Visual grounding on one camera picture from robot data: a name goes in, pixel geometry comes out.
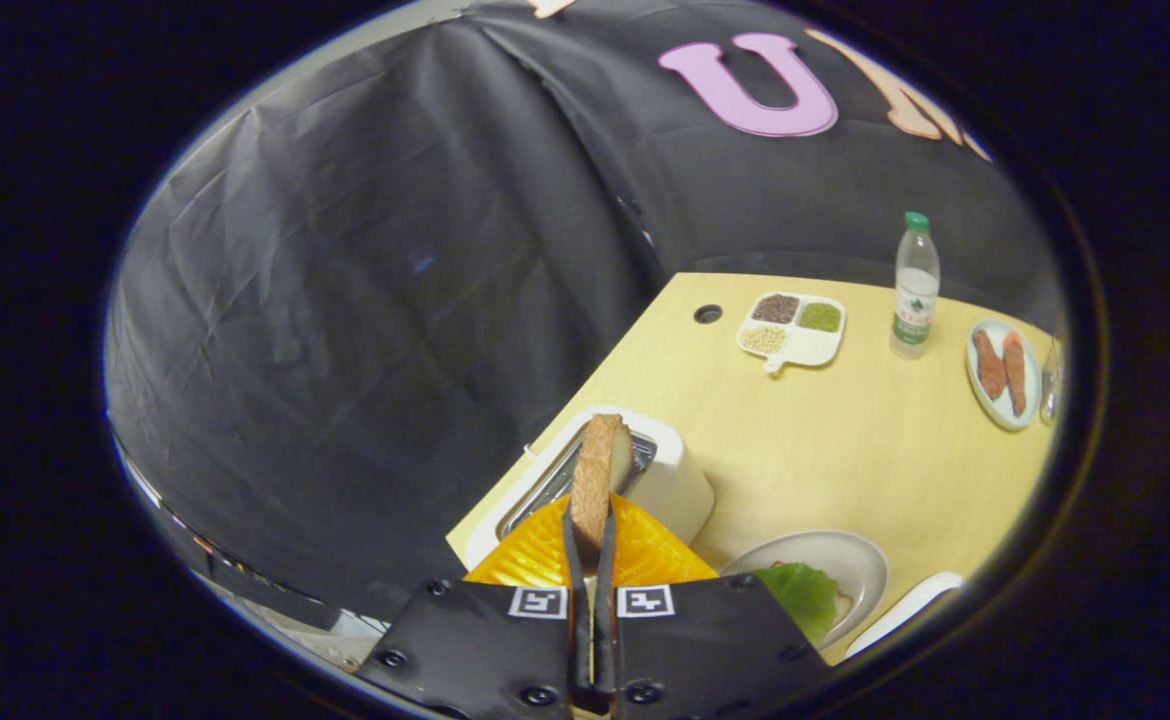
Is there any white toaster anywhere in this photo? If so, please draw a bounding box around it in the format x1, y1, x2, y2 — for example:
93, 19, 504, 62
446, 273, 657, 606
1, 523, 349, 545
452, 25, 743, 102
463, 405, 716, 571

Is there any beige round plate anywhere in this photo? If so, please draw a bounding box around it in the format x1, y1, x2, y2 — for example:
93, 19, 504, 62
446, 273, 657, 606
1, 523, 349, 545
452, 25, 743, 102
720, 529, 890, 651

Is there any brown meat piece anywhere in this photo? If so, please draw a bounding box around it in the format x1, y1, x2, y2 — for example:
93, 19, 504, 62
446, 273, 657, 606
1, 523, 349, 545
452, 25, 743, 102
1001, 331, 1030, 418
972, 329, 1009, 402

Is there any wire mesh basket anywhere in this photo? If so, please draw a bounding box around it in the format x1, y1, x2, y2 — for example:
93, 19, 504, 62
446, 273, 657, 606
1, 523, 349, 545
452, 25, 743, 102
1038, 335, 1064, 426

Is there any clear water bottle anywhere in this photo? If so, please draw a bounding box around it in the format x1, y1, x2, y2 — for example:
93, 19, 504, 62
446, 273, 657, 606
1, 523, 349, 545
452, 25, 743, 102
889, 211, 942, 360

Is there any small white bowl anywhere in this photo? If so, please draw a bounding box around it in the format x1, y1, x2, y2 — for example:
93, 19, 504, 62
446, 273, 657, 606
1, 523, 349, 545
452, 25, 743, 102
843, 571, 966, 661

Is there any white divided seasoning tray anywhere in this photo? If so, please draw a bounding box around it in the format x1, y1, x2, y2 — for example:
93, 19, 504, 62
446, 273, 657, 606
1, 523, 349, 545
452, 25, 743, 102
735, 291, 847, 375

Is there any pale green oval plate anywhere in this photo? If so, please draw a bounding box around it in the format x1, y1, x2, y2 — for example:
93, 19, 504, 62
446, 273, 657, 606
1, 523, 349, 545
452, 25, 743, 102
965, 319, 1044, 433

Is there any green lettuce leaf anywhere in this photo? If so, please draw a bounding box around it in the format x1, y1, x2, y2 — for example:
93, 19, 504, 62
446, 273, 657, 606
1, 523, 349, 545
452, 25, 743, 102
750, 562, 841, 646

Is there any black backdrop cloth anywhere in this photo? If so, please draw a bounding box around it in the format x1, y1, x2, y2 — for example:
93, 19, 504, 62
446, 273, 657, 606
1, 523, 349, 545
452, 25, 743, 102
105, 0, 1066, 621

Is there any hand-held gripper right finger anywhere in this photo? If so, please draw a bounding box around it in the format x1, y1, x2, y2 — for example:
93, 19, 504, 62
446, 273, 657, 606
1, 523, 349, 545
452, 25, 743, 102
595, 493, 831, 720

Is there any plain bread slice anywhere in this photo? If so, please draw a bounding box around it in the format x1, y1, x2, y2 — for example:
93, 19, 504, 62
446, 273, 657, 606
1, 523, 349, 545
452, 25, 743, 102
569, 413, 635, 571

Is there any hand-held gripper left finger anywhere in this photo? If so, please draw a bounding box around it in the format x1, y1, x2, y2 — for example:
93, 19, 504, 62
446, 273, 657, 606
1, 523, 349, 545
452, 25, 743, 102
355, 493, 594, 720

